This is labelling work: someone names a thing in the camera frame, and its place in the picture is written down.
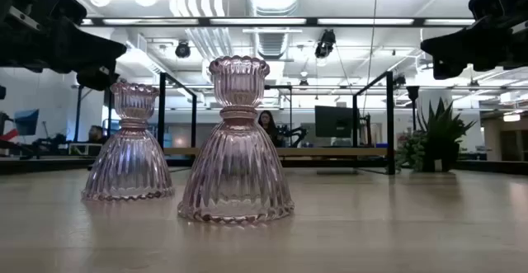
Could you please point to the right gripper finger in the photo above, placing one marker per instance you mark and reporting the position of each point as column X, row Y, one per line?
column 447, row 71
column 453, row 44

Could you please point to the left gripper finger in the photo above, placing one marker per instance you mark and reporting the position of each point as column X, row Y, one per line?
column 86, row 48
column 101, row 81

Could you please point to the pink glass candle holder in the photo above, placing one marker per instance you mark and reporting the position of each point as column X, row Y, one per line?
column 130, row 161
column 236, row 161

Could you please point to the black background robot arm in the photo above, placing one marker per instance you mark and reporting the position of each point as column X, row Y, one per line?
column 293, row 135

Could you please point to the green potted plant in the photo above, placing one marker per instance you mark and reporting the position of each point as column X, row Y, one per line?
column 440, row 149

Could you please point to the lit rectangular ceiling lamp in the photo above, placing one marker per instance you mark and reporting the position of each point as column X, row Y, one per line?
column 511, row 117

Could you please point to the blue lit monitor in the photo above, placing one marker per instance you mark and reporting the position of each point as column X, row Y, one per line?
column 26, row 121

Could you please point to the black computer monitor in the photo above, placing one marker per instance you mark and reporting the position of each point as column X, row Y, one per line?
column 334, row 121

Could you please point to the black overhead mounted camera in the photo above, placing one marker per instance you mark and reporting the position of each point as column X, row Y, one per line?
column 398, row 80
column 326, row 44
column 182, row 50

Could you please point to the black metal table frame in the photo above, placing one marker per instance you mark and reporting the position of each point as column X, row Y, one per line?
column 41, row 166

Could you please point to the wooden shelf with black frame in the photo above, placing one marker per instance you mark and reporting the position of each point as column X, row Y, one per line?
column 330, row 152

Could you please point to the black overhead frame beam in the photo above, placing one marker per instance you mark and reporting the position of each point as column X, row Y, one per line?
column 311, row 21

